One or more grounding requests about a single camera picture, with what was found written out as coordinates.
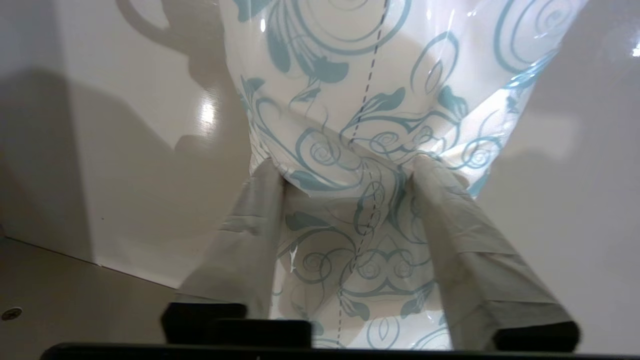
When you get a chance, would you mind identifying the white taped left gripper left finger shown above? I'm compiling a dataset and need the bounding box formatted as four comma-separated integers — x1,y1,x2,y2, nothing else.
176,158,288,321

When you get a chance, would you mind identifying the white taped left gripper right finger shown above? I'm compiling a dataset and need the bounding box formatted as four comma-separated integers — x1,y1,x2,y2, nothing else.
409,154,576,352

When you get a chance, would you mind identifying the beige cabinet drawer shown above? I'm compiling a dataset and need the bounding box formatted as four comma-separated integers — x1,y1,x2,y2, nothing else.
0,0,640,353

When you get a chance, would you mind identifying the blue floral tissue pack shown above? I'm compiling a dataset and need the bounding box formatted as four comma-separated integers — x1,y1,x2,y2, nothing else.
217,0,592,351

